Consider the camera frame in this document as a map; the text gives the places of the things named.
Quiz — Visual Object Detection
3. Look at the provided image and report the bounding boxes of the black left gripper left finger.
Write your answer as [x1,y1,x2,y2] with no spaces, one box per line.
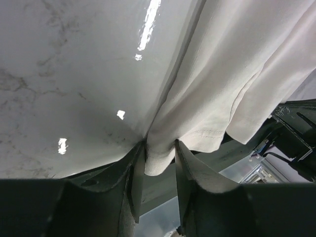
[68,142,146,223]

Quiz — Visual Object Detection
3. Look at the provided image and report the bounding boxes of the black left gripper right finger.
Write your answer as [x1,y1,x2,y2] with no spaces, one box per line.
[175,140,238,237]

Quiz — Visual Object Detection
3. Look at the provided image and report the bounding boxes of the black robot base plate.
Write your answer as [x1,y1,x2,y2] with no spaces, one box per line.
[138,98,316,218]

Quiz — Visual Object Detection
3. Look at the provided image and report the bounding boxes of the cream and green Charlie Brown shirt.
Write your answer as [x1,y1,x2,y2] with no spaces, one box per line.
[145,0,316,176]

